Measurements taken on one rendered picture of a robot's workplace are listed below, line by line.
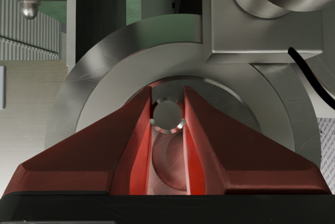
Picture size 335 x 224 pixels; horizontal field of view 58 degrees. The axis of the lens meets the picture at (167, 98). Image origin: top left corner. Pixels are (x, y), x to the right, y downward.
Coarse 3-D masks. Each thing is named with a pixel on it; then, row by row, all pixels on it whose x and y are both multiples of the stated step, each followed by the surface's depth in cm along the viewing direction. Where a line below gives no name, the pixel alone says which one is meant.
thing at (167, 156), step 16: (160, 80) 14; (176, 80) 14; (192, 80) 14; (208, 80) 14; (160, 96) 14; (176, 96) 14; (208, 96) 14; (224, 96) 14; (224, 112) 14; (240, 112) 14; (256, 128) 14; (160, 144) 14; (176, 144) 14; (160, 160) 14; (176, 160) 14; (160, 176) 14; (176, 176) 14; (160, 192) 14; (176, 192) 14
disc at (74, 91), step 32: (128, 32) 16; (160, 32) 16; (192, 32) 16; (96, 64) 16; (256, 64) 16; (288, 64) 16; (64, 96) 16; (288, 96) 16; (64, 128) 16; (320, 160) 16
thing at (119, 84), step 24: (168, 48) 16; (192, 48) 16; (120, 72) 16; (144, 72) 16; (168, 72) 16; (192, 72) 16; (216, 72) 16; (240, 72) 16; (96, 96) 16; (120, 96) 16; (240, 96) 16; (264, 96) 16; (96, 120) 15; (264, 120) 16; (288, 120) 16; (288, 144) 16
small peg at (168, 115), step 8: (160, 104) 11; (168, 104) 11; (176, 104) 11; (152, 112) 11; (160, 112) 11; (168, 112) 11; (176, 112) 11; (184, 112) 11; (152, 120) 11; (160, 120) 11; (168, 120) 11; (176, 120) 11; (184, 120) 11; (160, 128) 11; (168, 128) 11; (176, 128) 11
